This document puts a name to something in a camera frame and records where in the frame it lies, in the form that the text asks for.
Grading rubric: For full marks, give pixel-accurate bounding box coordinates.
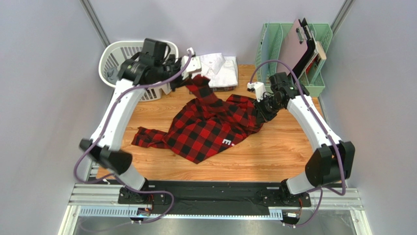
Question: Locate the red black plaid shirt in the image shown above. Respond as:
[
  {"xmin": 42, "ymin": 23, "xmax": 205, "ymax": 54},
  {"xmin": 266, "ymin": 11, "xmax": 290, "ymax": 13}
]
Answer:
[{"xmin": 132, "ymin": 75, "xmax": 263, "ymax": 164}]

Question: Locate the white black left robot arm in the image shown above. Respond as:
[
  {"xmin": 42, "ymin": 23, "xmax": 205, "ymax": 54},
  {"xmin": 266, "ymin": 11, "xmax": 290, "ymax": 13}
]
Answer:
[{"xmin": 79, "ymin": 38, "xmax": 201, "ymax": 193}]

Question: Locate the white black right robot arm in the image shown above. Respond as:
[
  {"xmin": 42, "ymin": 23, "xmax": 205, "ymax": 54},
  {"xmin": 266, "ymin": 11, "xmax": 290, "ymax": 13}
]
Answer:
[{"xmin": 247, "ymin": 72, "xmax": 355, "ymax": 197}]

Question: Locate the red book in organizer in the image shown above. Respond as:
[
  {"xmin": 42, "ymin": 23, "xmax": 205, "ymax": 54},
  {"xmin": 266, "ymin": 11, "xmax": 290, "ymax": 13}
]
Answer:
[{"xmin": 305, "ymin": 52, "xmax": 322, "ymax": 76}]

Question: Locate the white laundry basket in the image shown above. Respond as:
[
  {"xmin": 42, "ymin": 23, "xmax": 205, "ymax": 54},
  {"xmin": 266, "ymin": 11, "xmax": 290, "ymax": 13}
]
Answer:
[{"xmin": 98, "ymin": 40, "xmax": 172, "ymax": 102}]

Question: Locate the grey shirt in basket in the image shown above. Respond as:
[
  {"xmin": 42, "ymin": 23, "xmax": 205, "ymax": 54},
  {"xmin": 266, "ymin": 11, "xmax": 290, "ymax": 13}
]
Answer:
[{"xmin": 105, "ymin": 67, "xmax": 118, "ymax": 86}]

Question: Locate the pink clipboard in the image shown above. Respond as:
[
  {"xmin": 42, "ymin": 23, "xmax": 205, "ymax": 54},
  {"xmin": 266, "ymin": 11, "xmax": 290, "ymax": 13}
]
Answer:
[{"xmin": 278, "ymin": 19, "xmax": 301, "ymax": 70}]

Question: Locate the black clipboard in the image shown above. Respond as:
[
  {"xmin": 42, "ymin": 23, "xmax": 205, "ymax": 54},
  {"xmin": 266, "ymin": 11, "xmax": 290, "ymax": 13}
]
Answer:
[{"xmin": 293, "ymin": 18, "xmax": 317, "ymax": 78}]

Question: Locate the green file organizer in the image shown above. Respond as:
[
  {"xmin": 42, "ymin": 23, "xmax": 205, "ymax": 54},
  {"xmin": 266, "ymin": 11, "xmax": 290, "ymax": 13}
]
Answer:
[{"xmin": 255, "ymin": 20, "xmax": 333, "ymax": 97}]

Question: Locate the folded tartan shirt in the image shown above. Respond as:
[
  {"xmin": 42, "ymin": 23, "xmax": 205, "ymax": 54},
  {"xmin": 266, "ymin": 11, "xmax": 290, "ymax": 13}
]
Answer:
[{"xmin": 210, "ymin": 86, "xmax": 236, "ymax": 92}]

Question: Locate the folded white shirt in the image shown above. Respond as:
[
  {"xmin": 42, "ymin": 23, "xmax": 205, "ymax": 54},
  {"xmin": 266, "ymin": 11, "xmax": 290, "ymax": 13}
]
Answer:
[{"xmin": 197, "ymin": 53, "xmax": 238, "ymax": 89}]

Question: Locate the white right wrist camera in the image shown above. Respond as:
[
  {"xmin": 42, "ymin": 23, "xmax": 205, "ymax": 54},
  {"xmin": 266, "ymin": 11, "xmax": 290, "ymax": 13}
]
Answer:
[{"xmin": 247, "ymin": 82, "xmax": 266, "ymax": 102}]

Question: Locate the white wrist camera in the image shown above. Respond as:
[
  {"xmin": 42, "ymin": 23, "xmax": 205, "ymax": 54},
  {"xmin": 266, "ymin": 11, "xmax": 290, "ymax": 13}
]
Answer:
[
  {"xmin": 247, "ymin": 82, "xmax": 266, "ymax": 102},
  {"xmin": 181, "ymin": 47, "xmax": 202, "ymax": 80}
]

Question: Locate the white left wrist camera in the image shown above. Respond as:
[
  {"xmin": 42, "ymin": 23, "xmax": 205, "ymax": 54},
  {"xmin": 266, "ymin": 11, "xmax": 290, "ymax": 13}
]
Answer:
[{"xmin": 181, "ymin": 47, "xmax": 202, "ymax": 80}]

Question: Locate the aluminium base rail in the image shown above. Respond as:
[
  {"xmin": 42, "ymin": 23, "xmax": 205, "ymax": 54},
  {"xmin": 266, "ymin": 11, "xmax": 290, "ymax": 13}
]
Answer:
[{"xmin": 59, "ymin": 180, "xmax": 371, "ymax": 235}]

